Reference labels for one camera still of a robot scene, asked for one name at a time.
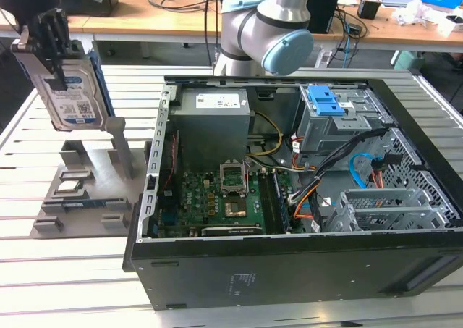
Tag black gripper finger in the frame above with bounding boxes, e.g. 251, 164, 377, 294
30, 9, 70, 90

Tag hard disk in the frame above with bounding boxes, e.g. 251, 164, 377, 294
12, 40, 111, 132

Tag metal disk bay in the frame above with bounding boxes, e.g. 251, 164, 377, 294
323, 201, 451, 233
338, 187, 430, 213

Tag wooden desk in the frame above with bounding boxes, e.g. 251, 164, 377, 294
0, 0, 463, 68

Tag grey parts rack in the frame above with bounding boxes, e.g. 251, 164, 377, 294
30, 117, 146, 240

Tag blue RAM stick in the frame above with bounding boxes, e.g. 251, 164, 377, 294
62, 201, 110, 210

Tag grey power supply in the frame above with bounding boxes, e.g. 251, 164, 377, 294
169, 88, 251, 164

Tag metal socket cover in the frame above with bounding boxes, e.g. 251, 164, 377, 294
219, 159, 247, 179

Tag green motherboard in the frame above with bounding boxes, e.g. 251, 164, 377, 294
157, 168, 292, 237

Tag CPU socket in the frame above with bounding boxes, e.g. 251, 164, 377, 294
220, 174, 250, 195

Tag copper chipset heatsink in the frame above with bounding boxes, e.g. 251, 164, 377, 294
224, 201, 249, 219

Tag black graphics card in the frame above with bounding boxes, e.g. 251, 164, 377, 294
187, 223, 264, 237

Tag white power strip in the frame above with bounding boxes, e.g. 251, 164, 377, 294
314, 49, 334, 69

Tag small black computer tower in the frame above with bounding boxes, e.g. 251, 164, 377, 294
307, 0, 340, 35

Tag black RAM slot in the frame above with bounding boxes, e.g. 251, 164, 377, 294
258, 173, 278, 235

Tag installed RAM stick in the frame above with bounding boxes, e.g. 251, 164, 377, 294
271, 171, 292, 233

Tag grey metal drive cage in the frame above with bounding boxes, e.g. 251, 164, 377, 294
292, 85, 394, 154

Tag black pen holder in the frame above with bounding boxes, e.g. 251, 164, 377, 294
357, 0, 383, 20

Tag black PC case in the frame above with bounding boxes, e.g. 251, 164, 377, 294
122, 75, 463, 311

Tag pale green container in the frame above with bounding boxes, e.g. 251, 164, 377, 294
391, 49, 428, 72

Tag clear plastic bag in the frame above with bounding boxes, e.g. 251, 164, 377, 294
392, 0, 436, 28

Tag small white box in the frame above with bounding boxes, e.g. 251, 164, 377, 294
438, 14, 463, 38

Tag yellow and black wires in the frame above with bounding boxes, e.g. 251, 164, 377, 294
248, 112, 285, 159

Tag blue plastic drive bracket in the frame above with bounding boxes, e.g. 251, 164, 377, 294
305, 84, 345, 117

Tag multicolour wire bundle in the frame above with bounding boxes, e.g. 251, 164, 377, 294
289, 134, 318, 174

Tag black cable bundle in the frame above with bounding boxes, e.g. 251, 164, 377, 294
289, 127, 392, 206

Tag orange data wire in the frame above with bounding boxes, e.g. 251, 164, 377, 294
293, 188, 322, 220

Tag blue flat data wire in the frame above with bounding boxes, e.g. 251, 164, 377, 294
348, 153, 384, 190

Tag power wire black connector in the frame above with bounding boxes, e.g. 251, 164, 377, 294
370, 153, 404, 190

